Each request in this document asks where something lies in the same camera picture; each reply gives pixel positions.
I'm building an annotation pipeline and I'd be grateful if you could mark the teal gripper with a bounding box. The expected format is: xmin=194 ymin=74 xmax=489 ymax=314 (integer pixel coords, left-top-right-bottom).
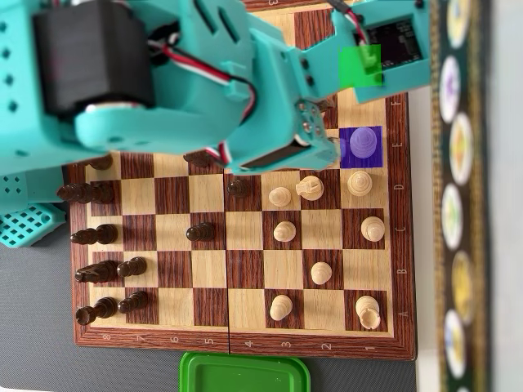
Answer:
xmin=226 ymin=96 xmax=348 ymax=175

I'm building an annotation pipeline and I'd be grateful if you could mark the light wooden king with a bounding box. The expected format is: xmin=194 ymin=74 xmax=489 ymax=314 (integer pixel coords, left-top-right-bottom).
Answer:
xmin=349 ymin=126 xmax=378 ymax=159

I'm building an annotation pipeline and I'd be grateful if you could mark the light wooden knight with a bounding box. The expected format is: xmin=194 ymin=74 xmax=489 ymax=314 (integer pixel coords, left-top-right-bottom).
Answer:
xmin=295 ymin=175 xmax=325 ymax=202

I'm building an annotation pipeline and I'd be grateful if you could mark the light wooden pawn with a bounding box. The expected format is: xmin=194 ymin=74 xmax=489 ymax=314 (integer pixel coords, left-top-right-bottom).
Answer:
xmin=269 ymin=293 xmax=294 ymax=322
xmin=267 ymin=186 xmax=293 ymax=209
xmin=310 ymin=261 xmax=333 ymax=286
xmin=272 ymin=220 xmax=297 ymax=243

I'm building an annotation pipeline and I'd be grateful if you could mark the light wooden bishop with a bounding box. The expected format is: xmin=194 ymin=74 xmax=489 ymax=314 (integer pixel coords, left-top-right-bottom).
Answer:
xmin=360 ymin=216 xmax=387 ymax=244

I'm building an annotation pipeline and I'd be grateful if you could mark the dark wooden pawn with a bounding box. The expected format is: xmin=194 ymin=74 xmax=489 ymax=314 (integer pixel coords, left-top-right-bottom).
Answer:
xmin=226 ymin=179 xmax=253 ymax=199
xmin=183 ymin=153 xmax=212 ymax=169
xmin=118 ymin=290 xmax=150 ymax=314
xmin=116 ymin=256 xmax=149 ymax=279
xmin=186 ymin=222 xmax=217 ymax=243

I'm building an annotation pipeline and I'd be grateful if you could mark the patterned side strip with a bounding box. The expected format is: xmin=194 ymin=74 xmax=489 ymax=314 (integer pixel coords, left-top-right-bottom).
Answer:
xmin=428 ymin=0 xmax=494 ymax=392

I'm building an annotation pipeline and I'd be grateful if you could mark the wooden folding chessboard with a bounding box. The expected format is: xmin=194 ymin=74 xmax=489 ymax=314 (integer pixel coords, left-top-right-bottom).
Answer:
xmin=65 ymin=0 xmax=418 ymax=361

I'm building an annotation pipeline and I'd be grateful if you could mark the light wooden rook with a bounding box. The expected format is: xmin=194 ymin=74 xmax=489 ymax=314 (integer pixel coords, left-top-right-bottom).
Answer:
xmin=354 ymin=294 xmax=382 ymax=332

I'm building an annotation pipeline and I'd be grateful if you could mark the dark wooden queen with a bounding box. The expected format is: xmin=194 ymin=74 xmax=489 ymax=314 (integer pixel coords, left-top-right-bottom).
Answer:
xmin=56 ymin=181 xmax=116 ymax=205

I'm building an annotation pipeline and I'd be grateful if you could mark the dark wooden bishop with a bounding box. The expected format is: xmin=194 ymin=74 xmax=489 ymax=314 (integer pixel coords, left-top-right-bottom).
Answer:
xmin=70 ymin=223 xmax=120 ymax=246

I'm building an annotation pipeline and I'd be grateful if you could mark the green plastic tray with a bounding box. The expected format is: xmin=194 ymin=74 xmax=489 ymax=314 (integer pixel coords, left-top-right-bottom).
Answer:
xmin=179 ymin=350 xmax=311 ymax=392

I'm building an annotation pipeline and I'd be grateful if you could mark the dark wooden knight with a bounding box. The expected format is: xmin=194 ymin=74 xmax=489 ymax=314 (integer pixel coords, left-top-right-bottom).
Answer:
xmin=74 ymin=259 xmax=120 ymax=284

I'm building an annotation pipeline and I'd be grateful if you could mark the dark wooden rook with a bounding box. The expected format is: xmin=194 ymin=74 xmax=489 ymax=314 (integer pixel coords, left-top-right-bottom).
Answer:
xmin=75 ymin=296 xmax=118 ymax=327

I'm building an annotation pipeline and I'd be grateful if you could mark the black red camera cable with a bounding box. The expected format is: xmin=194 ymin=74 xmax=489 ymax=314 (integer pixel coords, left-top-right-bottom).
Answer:
xmin=329 ymin=0 xmax=371 ymax=47

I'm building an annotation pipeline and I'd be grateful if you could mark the red white black servo cable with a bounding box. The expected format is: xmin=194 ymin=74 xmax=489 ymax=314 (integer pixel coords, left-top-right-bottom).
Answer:
xmin=147 ymin=34 xmax=257 ymax=123
xmin=203 ymin=140 xmax=235 ymax=168

